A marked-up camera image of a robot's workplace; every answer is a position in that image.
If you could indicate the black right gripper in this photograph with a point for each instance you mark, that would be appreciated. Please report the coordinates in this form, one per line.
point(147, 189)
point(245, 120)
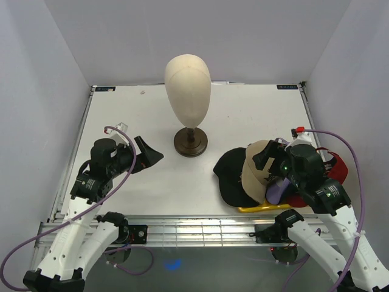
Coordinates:
point(273, 149)

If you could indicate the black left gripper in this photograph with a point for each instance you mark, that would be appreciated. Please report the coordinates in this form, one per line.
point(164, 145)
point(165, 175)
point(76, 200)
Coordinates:
point(148, 157)

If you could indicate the purple LA cap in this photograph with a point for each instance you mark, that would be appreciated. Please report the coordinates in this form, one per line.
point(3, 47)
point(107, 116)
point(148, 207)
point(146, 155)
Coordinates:
point(278, 190)

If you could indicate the beige cap black letter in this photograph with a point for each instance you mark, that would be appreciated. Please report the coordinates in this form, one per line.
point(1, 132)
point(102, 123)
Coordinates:
point(253, 181)

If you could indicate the black cap gold letter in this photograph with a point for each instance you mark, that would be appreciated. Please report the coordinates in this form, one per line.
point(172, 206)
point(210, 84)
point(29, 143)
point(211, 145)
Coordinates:
point(228, 170)

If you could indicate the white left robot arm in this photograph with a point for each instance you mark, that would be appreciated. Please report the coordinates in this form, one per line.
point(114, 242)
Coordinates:
point(86, 235)

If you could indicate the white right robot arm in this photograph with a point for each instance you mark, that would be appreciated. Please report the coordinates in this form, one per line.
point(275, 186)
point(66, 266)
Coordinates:
point(354, 266)

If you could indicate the yellow plastic tray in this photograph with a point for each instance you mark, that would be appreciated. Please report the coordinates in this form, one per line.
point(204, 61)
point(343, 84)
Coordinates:
point(263, 208)

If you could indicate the dark wooden round stand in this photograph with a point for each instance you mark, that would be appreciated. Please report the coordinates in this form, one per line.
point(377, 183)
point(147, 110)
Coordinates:
point(190, 142)

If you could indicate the red cap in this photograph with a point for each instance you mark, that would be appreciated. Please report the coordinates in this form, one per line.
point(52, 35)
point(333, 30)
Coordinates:
point(335, 168)

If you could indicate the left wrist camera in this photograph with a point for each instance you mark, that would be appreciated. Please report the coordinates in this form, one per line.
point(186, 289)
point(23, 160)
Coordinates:
point(117, 135)

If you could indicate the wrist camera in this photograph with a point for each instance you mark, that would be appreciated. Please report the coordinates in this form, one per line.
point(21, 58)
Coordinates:
point(300, 137)
point(117, 135)

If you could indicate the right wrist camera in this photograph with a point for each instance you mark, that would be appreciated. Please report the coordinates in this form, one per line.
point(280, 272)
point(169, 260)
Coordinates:
point(300, 137)

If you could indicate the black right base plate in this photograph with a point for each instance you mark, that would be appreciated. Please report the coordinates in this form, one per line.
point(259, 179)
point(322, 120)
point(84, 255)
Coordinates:
point(270, 234)

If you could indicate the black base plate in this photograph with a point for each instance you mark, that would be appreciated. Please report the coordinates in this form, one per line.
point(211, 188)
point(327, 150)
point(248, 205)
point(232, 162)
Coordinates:
point(270, 234)
point(135, 234)

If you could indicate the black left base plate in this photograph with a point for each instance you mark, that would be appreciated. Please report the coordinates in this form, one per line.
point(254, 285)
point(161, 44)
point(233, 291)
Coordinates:
point(135, 234)

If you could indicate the aluminium front rail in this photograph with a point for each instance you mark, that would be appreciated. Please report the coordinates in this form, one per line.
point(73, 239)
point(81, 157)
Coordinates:
point(167, 231)

